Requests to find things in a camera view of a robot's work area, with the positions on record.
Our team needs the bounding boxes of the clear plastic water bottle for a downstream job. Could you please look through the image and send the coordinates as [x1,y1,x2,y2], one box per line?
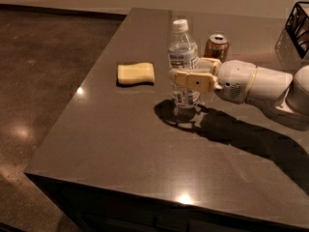
[168,19,200,108]

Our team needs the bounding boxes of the black wire basket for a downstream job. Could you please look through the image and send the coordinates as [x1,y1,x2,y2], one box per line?
[285,1,309,59]

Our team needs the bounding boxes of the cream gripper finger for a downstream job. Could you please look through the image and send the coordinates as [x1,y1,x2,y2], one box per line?
[197,58,222,74]
[169,69,223,93]

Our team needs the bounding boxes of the yellow sponge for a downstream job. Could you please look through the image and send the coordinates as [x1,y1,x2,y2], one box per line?
[117,63,155,85]

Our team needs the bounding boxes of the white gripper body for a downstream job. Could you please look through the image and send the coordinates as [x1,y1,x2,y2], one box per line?
[214,60,257,104]

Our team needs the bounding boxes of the orange soda can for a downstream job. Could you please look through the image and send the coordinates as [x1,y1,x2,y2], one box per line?
[204,34,229,62]

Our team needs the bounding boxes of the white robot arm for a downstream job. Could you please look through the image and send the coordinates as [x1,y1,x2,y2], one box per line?
[170,58,309,131]

